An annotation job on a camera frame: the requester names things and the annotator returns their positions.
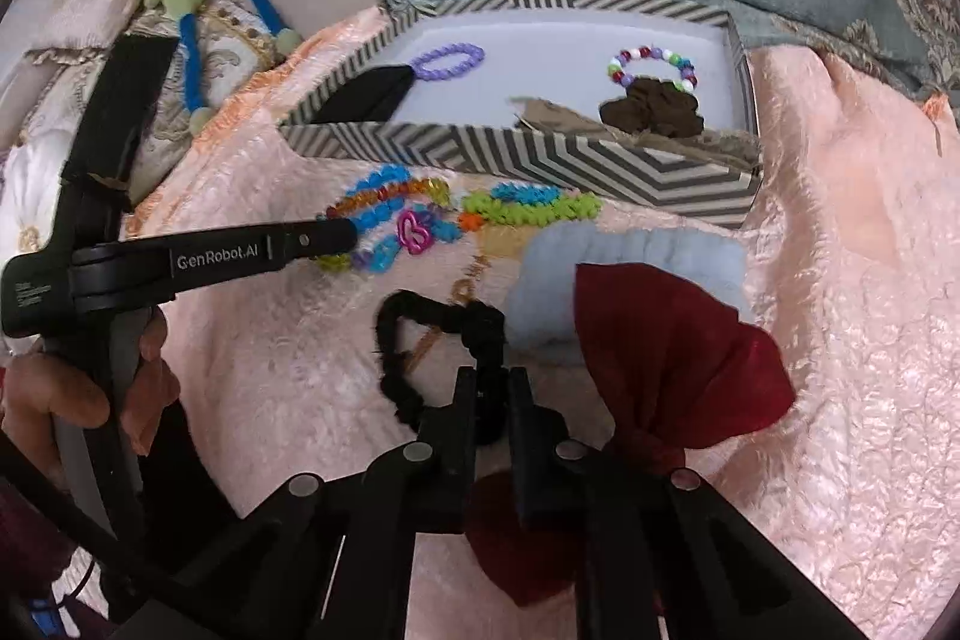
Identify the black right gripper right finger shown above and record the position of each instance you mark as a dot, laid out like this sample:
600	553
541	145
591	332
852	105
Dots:
602	524

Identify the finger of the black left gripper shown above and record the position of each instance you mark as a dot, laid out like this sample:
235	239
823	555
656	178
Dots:
216	256
124	98

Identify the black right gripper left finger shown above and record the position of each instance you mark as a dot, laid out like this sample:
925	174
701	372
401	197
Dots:
417	488

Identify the red velvet bow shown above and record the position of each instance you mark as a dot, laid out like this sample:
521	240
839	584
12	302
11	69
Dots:
685	374

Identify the black scrunchie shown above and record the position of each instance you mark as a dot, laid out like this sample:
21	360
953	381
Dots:
418	338

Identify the light blue fluffy band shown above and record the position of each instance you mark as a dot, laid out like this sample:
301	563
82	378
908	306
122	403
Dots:
572	268

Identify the person's left hand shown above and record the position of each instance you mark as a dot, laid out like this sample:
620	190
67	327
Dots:
38	387

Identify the cream embroidered pillow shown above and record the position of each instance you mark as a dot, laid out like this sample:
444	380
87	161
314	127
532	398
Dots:
44	101

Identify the black cloth item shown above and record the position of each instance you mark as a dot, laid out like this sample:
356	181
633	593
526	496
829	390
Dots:
371	96

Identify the striped black white box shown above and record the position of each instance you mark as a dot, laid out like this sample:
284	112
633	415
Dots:
514	89

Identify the pink quilted bedspread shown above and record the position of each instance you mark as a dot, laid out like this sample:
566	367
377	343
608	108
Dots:
852	265

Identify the leopard print bow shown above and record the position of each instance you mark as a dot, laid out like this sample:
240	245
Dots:
731	148

